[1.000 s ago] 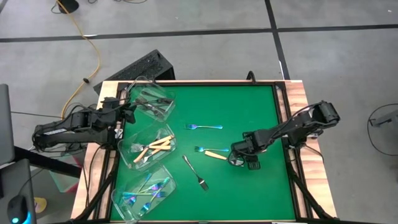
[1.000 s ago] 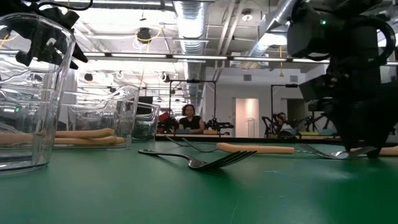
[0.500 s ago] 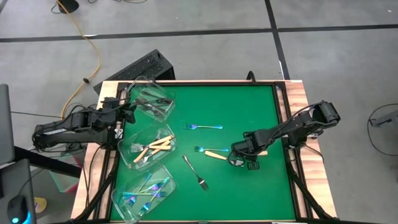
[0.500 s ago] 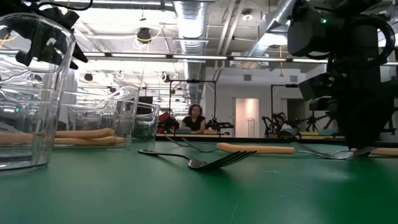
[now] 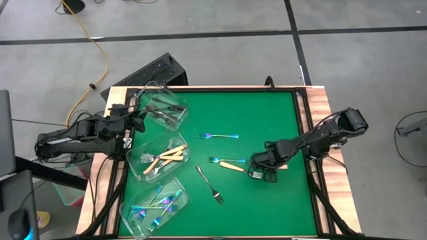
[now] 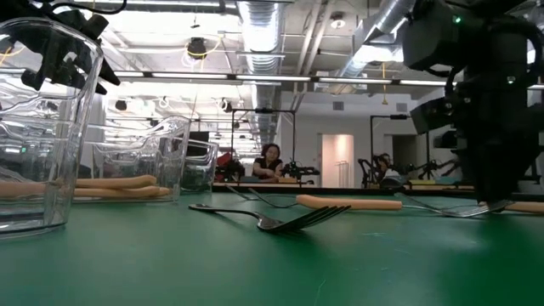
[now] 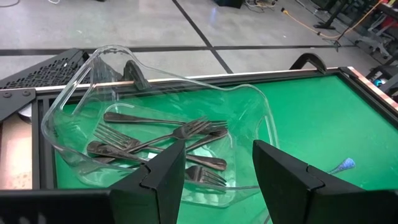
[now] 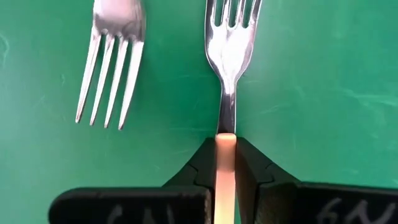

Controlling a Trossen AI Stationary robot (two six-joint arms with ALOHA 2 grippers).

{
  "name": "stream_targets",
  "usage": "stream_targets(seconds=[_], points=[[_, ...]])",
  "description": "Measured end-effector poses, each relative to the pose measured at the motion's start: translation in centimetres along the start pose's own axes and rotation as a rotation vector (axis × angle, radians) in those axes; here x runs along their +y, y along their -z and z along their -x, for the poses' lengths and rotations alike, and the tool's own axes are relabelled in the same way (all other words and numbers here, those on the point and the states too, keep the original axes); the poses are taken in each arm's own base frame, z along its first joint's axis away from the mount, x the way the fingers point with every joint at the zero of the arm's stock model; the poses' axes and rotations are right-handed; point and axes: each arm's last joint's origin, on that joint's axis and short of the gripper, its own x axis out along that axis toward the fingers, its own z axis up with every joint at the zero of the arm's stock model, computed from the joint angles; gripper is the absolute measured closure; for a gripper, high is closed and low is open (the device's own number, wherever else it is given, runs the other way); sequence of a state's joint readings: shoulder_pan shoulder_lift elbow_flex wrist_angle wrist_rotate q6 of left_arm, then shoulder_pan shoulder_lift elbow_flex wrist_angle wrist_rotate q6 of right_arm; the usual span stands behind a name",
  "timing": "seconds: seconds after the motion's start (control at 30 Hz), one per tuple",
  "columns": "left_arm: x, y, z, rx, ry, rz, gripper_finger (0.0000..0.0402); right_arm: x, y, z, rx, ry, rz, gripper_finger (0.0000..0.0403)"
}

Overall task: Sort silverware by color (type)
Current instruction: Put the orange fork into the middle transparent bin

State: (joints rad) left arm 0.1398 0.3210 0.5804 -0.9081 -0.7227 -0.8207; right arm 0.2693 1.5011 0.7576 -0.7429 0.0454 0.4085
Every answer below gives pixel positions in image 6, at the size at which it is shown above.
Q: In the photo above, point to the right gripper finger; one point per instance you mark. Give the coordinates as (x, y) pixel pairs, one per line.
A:
(495, 187)

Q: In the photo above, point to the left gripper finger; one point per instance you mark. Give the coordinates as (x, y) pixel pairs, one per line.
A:
(95, 85)
(108, 75)

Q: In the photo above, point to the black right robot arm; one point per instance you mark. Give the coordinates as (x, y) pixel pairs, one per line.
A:
(446, 38)

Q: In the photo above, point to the black lab robot arm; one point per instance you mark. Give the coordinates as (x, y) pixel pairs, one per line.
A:
(302, 170)
(367, 172)
(433, 168)
(229, 168)

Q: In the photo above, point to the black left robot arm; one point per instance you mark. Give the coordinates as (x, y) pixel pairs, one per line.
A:
(17, 10)

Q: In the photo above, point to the clear plastic bin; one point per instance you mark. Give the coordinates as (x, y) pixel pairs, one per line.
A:
(42, 170)
(202, 166)
(140, 144)

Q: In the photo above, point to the person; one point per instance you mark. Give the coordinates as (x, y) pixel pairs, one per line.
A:
(384, 166)
(268, 163)

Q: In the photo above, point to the long ceiling light strip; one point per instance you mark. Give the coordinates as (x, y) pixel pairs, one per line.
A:
(272, 77)

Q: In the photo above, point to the dark metal fork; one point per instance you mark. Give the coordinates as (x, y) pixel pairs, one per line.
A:
(238, 213)

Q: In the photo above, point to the green table mat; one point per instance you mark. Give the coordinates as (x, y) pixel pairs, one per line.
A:
(170, 263)

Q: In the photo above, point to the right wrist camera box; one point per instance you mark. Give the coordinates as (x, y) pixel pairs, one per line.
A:
(431, 117)

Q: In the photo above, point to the black ceiling camera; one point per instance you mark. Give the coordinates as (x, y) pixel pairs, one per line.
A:
(196, 47)

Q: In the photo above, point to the black robot station frame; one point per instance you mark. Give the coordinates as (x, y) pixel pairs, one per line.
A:
(391, 116)
(263, 110)

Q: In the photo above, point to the silver ventilation duct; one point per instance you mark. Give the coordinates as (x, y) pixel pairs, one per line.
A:
(378, 30)
(261, 42)

